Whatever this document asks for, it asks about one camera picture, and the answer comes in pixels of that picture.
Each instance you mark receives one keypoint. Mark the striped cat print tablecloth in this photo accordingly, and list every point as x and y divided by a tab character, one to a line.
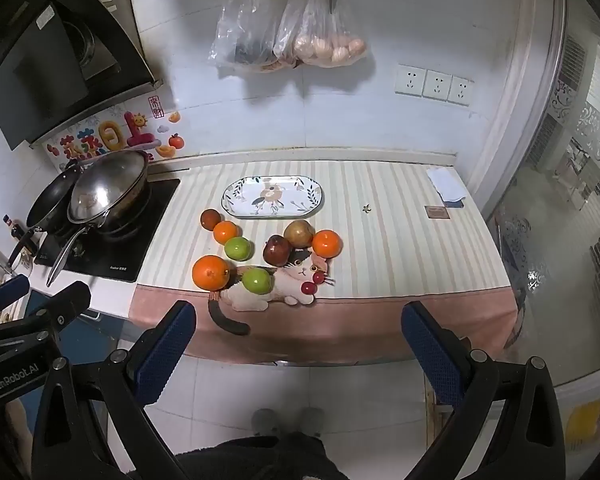
390	250

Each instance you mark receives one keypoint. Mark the black range hood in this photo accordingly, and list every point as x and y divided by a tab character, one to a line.
30	70

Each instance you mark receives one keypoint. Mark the dark brown round fruit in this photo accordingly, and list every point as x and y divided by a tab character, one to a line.
211	218

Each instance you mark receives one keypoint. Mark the black frying pan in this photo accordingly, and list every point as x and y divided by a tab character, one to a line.
50	200

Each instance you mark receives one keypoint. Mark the dark red apple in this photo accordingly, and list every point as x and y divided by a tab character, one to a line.
277	251

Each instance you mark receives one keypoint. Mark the bunch of eggs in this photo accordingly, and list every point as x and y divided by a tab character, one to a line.
330	50

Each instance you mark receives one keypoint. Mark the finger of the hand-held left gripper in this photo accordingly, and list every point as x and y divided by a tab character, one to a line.
65	300
5	292

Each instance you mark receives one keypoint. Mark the green apple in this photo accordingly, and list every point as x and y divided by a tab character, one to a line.
238	248
257	280

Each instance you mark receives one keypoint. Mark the dark sauce bottle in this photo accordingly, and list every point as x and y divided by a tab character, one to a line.
16	232

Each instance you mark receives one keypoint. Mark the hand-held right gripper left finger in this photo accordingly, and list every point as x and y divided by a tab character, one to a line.
167	345

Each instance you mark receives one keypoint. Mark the colourful wall stickers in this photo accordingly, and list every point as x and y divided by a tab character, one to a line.
112	135

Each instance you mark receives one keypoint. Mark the large orange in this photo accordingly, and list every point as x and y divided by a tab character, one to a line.
211	272

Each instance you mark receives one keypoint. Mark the white folded cloth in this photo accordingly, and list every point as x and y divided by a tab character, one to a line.
445	183

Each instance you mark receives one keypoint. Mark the clear plastic bag of eggs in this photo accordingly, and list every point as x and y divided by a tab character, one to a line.
315	15

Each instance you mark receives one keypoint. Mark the brown card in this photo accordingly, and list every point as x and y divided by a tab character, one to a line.
437	212

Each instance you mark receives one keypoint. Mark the blue flat object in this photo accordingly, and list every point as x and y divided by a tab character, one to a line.
455	204

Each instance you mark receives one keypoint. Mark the patterned glass door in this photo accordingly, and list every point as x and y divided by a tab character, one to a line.
555	260

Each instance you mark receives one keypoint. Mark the small orange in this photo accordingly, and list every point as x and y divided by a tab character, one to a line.
226	232
327	243

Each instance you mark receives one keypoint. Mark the yellowish red apple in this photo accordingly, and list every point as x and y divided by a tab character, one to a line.
300	232

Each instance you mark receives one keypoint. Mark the person's dark trousers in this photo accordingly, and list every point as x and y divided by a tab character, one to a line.
265	460

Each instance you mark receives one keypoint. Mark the grey slipper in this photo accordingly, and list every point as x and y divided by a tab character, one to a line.
312	419
266	420

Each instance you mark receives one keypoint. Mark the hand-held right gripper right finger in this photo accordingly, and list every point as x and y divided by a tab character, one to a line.
430	355

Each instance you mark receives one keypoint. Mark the black cooktop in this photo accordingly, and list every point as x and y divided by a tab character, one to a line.
115	255

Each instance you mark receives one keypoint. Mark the clear plastic bag dark contents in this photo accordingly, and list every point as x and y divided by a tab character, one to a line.
247	25

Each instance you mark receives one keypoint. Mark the floral oval plate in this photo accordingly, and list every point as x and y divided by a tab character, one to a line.
272	197

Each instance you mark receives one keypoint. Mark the white wall socket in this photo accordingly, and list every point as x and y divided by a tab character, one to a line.
461	91
436	85
409	80

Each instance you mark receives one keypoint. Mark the steel wok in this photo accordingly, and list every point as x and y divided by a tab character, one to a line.
125	217

